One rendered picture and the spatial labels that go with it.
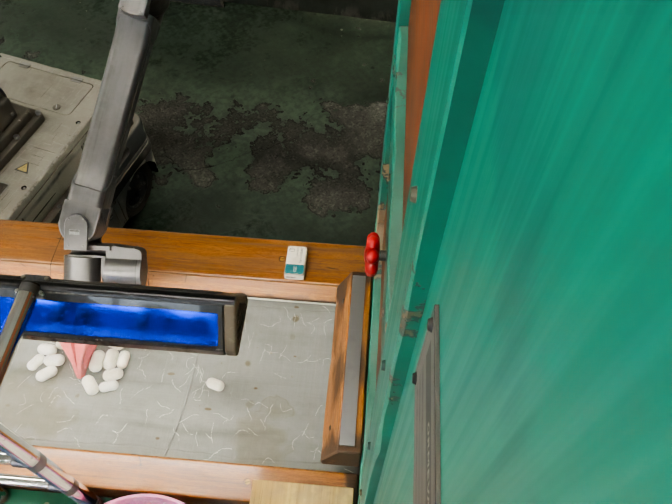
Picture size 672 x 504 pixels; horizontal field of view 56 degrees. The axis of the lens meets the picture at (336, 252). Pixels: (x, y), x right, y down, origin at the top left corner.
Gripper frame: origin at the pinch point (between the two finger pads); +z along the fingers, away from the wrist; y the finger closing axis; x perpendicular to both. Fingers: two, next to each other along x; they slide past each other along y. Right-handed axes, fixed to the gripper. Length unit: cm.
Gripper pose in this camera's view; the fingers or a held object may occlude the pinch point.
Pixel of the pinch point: (80, 372)
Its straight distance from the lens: 114.4
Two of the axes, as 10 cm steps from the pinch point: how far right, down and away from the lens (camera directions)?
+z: -0.6, 9.9, 0.9
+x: 0.5, -0.9, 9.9
